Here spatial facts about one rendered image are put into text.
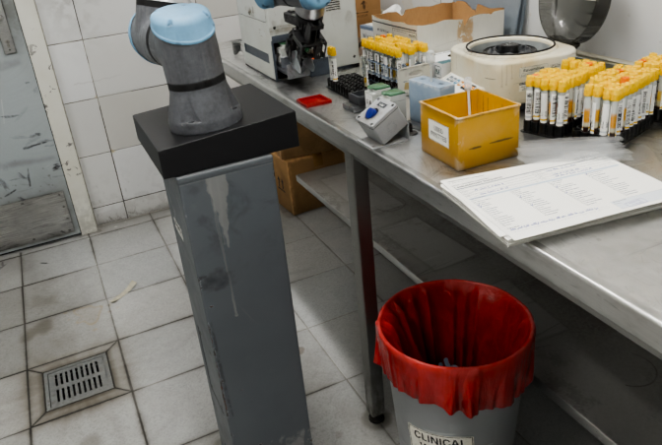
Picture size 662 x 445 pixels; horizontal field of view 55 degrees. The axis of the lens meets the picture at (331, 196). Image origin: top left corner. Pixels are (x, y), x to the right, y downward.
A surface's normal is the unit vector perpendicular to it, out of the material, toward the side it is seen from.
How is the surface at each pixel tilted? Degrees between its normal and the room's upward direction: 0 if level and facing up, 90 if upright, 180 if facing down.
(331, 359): 0
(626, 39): 90
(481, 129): 90
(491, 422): 94
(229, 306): 90
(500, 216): 1
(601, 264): 0
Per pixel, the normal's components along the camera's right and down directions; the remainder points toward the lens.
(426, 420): -0.52, 0.46
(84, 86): 0.43, 0.35
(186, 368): -0.09, -0.90
